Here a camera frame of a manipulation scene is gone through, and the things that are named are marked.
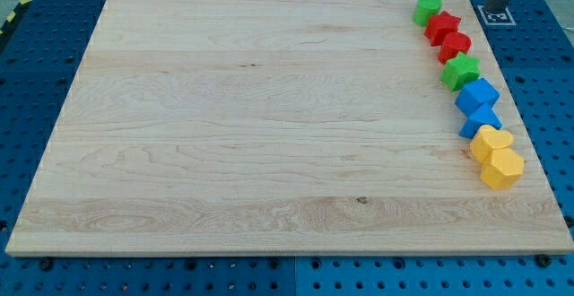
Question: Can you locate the red star block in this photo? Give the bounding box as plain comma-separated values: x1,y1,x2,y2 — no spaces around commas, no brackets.
424,11,462,47

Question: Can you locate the black bolt front right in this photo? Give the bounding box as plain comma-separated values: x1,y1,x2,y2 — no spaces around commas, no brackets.
535,254,552,268

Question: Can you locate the black bolt front left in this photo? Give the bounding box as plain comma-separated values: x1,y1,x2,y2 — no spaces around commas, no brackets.
38,257,54,272

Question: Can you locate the yellow black hazard tape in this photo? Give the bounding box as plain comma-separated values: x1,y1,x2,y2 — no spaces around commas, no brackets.
1,0,33,38

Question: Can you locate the blue triangle block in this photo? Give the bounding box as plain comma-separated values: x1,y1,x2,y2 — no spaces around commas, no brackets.
458,104,502,139

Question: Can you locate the yellow hexagon block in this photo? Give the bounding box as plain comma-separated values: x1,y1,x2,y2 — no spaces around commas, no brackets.
479,148,525,190

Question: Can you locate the green star block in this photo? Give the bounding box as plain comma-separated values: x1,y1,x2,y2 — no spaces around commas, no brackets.
440,52,481,92

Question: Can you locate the blue cube block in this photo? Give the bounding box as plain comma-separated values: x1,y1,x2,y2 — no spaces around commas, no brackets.
455,78,500,116

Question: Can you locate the green cylinder block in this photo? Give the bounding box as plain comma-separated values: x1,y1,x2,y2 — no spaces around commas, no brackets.
413,0,442,27

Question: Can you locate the yellow heart block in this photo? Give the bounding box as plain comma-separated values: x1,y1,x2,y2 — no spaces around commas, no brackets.
469,125,514,162

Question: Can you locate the black bolt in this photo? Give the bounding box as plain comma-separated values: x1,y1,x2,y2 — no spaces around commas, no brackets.
535,254,552,268
38,257,54,272

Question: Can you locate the white fiducial marker tag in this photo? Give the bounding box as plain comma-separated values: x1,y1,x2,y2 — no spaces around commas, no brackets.
477,5,516,27

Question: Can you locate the red cylinder block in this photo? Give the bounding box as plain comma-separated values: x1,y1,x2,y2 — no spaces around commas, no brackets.
438,31,472,64

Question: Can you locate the light wooden board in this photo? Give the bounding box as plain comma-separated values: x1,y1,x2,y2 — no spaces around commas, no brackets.
6,0,573,257

